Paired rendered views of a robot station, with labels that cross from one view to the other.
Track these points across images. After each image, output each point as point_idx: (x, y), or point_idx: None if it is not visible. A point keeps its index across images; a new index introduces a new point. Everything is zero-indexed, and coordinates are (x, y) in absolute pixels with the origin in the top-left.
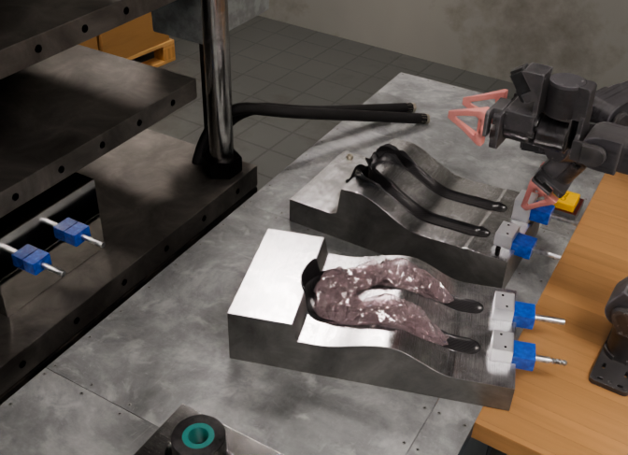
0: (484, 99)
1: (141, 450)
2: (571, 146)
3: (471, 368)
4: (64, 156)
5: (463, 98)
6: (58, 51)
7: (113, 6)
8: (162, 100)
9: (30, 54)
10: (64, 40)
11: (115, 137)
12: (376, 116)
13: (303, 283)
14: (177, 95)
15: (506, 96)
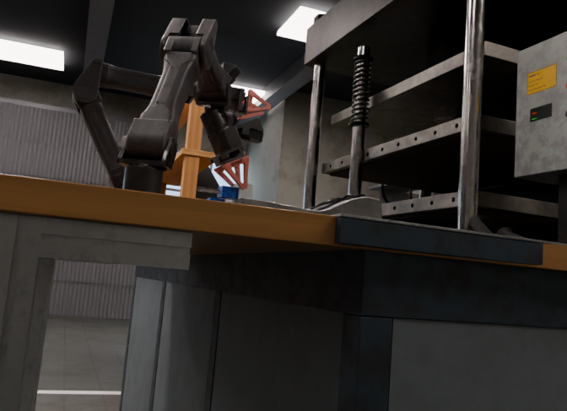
0: (257, 100)
1: None
2: (195, 100)
3: None
4: (396, 202)
5: (270, 105)
6: (404, 148)
7: (429, 129)
8: (446, 194)
9: (395, 146)
10: (407, 143)
11: (418, 204)
12: (477, 229)
13: None
14: (456, 196)
15: (249, 93)
